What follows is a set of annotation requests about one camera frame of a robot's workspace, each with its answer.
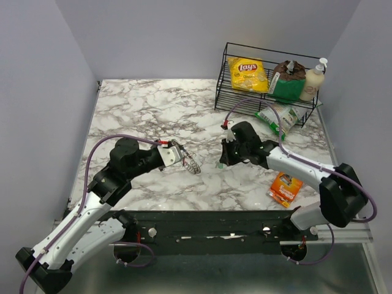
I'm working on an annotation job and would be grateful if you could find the green brown coffee bag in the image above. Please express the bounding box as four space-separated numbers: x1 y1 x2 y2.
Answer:
268 60 306 101

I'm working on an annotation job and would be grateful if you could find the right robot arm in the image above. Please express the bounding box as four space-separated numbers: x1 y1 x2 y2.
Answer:
219 121 368 240

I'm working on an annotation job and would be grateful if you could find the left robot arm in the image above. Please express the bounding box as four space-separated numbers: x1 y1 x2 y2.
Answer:
16 135 185 293

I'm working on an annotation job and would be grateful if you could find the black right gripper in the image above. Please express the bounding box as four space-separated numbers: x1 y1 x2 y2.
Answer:
219 136 249 167

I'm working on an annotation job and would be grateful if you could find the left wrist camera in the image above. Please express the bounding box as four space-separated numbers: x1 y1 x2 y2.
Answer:
157 145 183 167

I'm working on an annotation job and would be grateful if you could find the green white snack bag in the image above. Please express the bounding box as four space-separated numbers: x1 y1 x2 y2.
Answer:
255 103 307 141

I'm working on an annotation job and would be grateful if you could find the orange razor blade box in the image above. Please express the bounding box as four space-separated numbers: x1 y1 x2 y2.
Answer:
266 172 303 208

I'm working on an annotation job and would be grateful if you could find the yellow Lays chips bag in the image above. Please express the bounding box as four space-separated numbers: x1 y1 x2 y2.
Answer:
227 57 269 92

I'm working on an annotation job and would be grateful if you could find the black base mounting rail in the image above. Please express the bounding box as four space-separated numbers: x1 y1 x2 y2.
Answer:
96 209 318 255

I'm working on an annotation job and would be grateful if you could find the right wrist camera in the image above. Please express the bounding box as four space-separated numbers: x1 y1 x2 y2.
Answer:
221 120 235 143

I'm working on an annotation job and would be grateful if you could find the cream lotion pump bottle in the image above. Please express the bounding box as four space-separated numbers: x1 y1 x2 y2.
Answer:
300 58 328 101

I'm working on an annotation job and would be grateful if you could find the black wire rack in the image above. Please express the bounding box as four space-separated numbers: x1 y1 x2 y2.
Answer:
214 42 321 129

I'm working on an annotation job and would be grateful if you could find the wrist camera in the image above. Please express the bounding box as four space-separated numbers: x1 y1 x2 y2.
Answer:
157 145 183 167
221 120 235 143

